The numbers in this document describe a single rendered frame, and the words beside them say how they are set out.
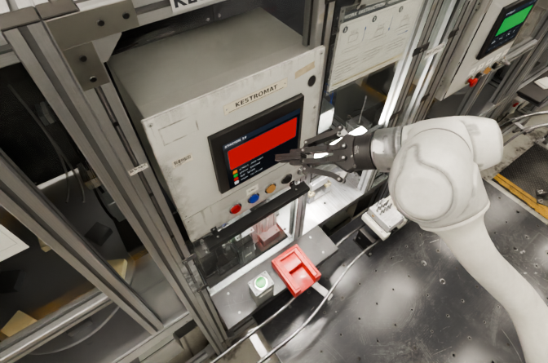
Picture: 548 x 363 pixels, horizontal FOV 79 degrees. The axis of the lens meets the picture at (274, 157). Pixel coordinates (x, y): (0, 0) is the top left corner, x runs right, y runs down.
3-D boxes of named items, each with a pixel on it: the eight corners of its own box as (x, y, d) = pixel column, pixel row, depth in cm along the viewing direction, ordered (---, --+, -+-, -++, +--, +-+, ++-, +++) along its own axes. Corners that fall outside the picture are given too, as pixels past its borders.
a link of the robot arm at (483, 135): (407, 116, 68) (393, 130, 57) (499, 104, 59) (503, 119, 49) (414, 166, 70) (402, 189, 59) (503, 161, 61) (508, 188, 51)
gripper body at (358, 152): (370, 126, 66) (327, 130, 71) (370, 168, 64) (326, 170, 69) (381, 135, 72) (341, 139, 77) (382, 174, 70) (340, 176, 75)
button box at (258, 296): (258, 307, 125) (256, 296, 116) (246, 289, 129) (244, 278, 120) (275, 294, 128) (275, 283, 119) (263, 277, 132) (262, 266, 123)
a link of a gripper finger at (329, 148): (345, 148, 69) (346, 142, 70) (298, 152, 76) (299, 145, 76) (352, 153, 73) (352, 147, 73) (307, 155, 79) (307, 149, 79)
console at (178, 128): (196, 250, 91) (147, 132, 56) (155, 181, 106) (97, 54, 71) (314, 179, 107) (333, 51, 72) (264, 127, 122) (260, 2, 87)
